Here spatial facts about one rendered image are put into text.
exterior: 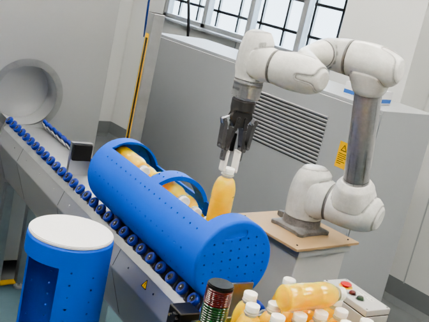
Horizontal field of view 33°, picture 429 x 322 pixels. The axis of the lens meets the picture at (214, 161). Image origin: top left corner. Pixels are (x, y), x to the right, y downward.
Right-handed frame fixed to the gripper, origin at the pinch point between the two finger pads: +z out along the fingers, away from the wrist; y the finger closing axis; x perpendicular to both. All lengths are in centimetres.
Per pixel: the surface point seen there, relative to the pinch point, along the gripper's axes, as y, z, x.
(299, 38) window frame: -250, -21, -290
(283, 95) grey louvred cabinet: -140, 4, -155
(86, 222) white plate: 28, 35, -34
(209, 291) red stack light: 38, 15, 56
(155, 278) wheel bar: 10.0, 46.4, -12.4
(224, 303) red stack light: 35, 16, 59
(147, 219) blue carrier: 12.7, 28.6, -21.2
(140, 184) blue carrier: 10.0, 21.1, -35.2
